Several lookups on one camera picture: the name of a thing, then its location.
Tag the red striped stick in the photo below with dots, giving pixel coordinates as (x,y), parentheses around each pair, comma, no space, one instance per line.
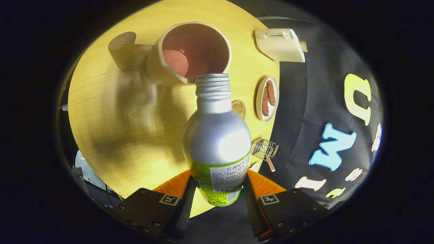
(271,165)

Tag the round cork coaster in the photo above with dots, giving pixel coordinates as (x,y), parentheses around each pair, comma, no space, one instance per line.
(240,109)

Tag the silver bottle with green label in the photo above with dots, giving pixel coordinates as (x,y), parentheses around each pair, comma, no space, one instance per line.
(217,142)

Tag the brown meat slice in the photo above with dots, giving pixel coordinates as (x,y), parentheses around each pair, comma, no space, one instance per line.
(264,103)
(271,93)

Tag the white plate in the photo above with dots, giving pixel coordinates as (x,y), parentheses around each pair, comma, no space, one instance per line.
(274,112)

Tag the wooden table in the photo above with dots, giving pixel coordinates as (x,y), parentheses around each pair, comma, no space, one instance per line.
(118,128)

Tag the toast slice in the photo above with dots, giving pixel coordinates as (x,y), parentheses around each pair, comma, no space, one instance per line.
(303,46)

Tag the white toaster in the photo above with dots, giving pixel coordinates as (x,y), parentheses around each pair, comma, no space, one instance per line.
(279,45)

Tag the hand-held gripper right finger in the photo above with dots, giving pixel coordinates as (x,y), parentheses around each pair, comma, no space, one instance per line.
(252,210)

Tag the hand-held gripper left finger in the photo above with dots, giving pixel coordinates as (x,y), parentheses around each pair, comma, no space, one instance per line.
(184,211)

